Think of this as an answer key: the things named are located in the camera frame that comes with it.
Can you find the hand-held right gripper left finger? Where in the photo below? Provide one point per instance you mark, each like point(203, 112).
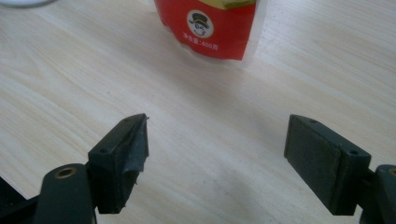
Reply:
point(115, 165)

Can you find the red and white sugar bag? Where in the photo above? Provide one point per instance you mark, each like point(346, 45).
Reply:
point(218, 37)

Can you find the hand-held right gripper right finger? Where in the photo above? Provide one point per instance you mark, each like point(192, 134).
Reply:
point(320, 161)

